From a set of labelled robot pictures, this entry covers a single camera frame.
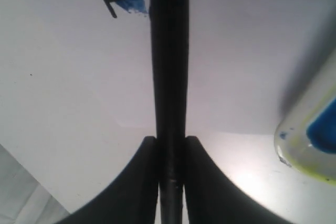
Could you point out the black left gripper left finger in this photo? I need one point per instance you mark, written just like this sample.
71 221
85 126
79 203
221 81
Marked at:
131 197

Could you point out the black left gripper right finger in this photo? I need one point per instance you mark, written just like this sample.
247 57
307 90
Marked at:
212 198

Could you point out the white paper with square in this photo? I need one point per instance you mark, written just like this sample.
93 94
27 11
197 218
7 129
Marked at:
77 92

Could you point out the black paintbrush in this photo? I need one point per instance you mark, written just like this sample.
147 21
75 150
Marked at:
170 48

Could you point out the white paint tray blue paint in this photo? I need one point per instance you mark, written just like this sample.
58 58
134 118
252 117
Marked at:
305 139

